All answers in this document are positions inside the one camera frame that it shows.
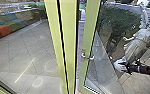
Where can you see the green garden shrubs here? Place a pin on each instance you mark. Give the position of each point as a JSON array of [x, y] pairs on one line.
[[119, 20]]

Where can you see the white garden statue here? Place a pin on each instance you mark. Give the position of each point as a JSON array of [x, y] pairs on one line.
[[137, 43]]

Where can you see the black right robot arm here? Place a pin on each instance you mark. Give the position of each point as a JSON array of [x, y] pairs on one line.
[[146, 70]]

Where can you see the multicolour outdoor sofa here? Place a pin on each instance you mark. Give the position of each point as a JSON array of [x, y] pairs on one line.
[[4, 28]]

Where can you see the green framed glass door wall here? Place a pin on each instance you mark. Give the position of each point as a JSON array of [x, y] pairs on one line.
[[69, 40]]

